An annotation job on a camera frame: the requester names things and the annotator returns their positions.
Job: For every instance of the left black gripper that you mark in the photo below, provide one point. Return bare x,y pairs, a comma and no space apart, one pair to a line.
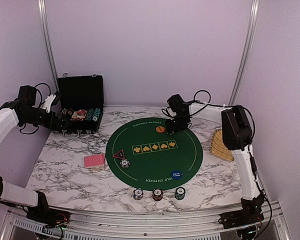
57,121

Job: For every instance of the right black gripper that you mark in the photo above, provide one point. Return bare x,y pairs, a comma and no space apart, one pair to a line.
169,128

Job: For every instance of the orange big blind button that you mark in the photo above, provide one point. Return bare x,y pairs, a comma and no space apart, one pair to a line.
160,129

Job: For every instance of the blue small blind button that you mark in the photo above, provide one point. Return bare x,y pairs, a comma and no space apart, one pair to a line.
176,175

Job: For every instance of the blue white chip stack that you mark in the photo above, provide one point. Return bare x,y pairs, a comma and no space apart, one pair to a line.
137,194

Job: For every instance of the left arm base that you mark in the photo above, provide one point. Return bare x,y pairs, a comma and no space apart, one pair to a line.
44,214

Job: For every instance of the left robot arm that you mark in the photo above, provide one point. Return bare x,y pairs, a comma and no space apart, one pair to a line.
15,114

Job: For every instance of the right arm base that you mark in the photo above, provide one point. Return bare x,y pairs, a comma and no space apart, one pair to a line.
250,213

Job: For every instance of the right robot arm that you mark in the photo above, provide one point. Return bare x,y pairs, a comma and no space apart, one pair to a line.
238,131

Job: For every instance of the blue tan chip row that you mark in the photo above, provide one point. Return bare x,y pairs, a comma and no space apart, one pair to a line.
64,111

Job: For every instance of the brown 100 chip stack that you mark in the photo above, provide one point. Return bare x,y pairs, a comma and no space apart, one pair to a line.
70,112

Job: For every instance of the boxed playing card deck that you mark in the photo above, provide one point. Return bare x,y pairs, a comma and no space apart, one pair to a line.
75,118

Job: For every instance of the black poker chip case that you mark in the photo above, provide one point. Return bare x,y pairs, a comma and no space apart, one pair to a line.
82,93

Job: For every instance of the dark green chip row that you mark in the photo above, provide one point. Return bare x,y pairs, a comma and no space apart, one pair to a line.
89,115

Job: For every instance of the teal 50 chip row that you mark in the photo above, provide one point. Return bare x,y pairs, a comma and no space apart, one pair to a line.
96,114

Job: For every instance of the round green poker mat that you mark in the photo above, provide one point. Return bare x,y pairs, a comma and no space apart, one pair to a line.
153,155

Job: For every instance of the red back card deck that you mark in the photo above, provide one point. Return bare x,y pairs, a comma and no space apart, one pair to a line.
95,162

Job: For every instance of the black red triangle marker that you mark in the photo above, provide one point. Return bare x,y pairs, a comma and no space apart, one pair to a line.
120,155

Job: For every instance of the teal chip stack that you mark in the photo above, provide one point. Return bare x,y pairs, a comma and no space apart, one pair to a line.
179,193

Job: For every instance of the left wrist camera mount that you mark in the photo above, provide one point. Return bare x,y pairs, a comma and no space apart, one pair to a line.
51,100

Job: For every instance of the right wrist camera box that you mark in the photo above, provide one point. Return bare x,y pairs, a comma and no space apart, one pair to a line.
178,105

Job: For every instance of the aluminium front rail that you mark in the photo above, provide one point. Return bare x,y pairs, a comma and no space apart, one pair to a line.
184,225

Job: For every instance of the left aluminium frame post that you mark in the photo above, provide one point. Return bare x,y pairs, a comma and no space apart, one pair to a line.
47,41

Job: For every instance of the aluminium frame post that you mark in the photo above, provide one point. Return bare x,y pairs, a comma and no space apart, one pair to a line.
47,41
250,33

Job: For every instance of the right aluminium frame post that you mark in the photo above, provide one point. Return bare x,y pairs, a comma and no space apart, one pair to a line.
250,33

